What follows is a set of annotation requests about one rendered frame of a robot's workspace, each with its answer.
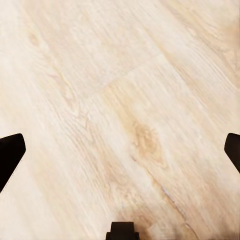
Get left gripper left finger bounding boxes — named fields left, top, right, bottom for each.
left=0, top=133, right=26, bottom=193

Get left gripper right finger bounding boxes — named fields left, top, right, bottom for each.
left=224, top=133, right=240, bottom=173

